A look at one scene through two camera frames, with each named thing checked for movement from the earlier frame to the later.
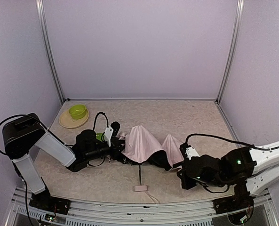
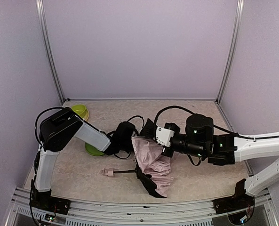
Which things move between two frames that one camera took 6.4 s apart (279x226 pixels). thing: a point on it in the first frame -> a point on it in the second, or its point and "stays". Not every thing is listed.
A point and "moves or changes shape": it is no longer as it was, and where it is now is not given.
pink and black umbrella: [141, 147] moves or changes shape
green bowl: [77, 111] stays
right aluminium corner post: [240, 13] stays
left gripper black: [117, 148] -> [126, 137]
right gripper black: [184, 170] -> [167, 151]
